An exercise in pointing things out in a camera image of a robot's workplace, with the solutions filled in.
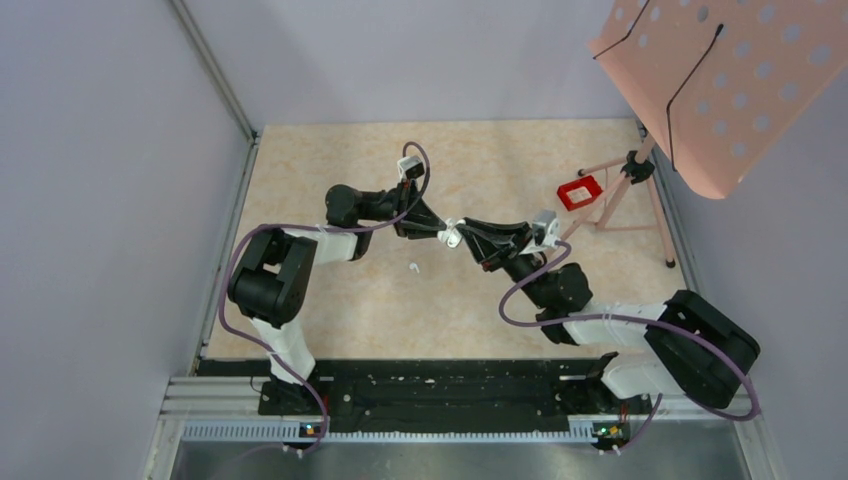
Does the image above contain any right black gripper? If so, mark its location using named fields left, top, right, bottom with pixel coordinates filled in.
left=459, top=217, right=552, bottom=309

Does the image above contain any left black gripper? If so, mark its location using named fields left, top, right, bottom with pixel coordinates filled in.
left=357, top=178, right=447, bottom=240

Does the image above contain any white charging case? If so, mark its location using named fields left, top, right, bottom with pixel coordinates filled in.
left=437, top=225, right=463, bottom=249

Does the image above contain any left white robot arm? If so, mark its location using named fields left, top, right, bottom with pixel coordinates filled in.
left=227, top=180, right=448, bottom=414

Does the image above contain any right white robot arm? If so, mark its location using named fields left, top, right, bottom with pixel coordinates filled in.
left=437, top=212, right=761, bottom=421

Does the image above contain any red square box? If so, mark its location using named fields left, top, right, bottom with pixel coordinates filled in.
left=556, top=176, right=603, bottom=211

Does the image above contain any pink perforated music stand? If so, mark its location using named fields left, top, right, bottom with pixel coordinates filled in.
left=577, top=0, right=848, bottom=269

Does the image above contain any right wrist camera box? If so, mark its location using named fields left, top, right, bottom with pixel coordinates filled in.
left=525, top=210, right=561, bottom=253

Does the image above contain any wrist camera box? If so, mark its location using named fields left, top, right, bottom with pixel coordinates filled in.
left=397, top=155, right=427, bottom=182
left=525, top=210, right=561, bottom=253

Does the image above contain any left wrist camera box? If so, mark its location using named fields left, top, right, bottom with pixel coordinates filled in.
left=397, top=155, right=427, bottom=182

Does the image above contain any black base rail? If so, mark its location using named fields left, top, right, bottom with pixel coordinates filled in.
left=165, top=357, right=757, bottom=458

